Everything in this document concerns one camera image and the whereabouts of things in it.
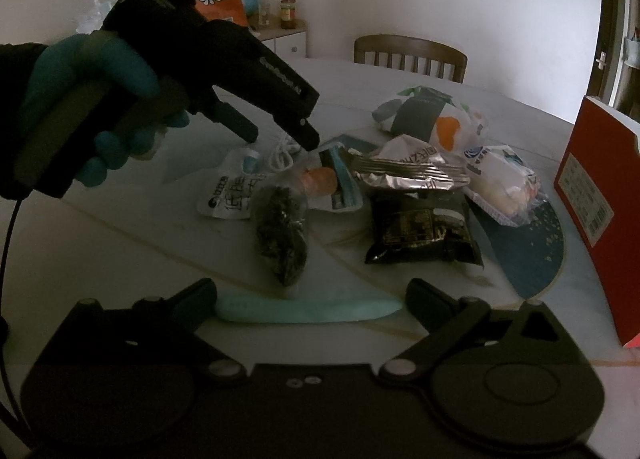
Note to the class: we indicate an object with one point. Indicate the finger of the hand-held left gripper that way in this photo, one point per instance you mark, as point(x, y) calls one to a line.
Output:
point(280, 89)
point(235, 116)

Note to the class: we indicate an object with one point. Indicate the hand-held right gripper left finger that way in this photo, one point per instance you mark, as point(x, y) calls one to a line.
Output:
point(202, 306)

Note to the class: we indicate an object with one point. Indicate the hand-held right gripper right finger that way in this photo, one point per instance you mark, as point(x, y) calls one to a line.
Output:
point(422, 306)

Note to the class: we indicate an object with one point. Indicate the white potato chip packet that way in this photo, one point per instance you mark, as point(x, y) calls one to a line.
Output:
point(227, 196)

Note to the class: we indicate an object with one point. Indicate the light teal oblong case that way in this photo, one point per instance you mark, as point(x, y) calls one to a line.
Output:
point(310, 310)

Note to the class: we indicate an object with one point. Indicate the clear bag of dark leaves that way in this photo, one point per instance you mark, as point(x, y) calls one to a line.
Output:
point(280, 229)

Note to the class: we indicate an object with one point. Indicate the silver foil snack packet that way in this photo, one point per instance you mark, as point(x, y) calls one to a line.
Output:
point(410, 171)

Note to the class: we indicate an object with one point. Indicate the clear bread packet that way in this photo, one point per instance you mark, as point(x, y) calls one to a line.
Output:
point(505, 184)

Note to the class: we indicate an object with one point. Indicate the red cardboard box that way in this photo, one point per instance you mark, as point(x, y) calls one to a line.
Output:
point(600, 219)

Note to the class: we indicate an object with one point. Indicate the person's left forearm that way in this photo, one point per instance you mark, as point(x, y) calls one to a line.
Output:
point(12, 114)

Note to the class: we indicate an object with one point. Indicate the person's left hand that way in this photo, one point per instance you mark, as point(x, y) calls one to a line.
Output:
point(100, 56)

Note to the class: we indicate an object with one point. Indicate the small white cabinet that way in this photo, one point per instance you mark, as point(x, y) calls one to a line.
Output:
point(285, 44)

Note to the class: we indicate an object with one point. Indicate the clear plastic bag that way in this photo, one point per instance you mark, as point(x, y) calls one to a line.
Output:
point(95, 14)

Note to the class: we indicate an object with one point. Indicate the black snack packet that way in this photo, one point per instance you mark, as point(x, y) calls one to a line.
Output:
point(420, 231)

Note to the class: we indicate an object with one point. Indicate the glass jar with dark lid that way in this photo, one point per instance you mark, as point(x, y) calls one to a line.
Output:
point(288, 14)

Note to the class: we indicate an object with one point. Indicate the small clear bottle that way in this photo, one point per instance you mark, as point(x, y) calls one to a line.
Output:
point(265, 14)

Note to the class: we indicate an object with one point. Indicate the brown wooden chair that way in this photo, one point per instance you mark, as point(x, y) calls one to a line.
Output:
point(410, 56)

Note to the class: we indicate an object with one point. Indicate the white packet with orange patch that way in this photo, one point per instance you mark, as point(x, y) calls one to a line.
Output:
point(425, 114)

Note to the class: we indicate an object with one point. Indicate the grey hanging tote bag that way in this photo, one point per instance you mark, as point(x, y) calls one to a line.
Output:
point(632, 51)

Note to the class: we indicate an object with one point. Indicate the brown wooden door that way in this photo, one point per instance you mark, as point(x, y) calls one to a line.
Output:
point(612, 14)

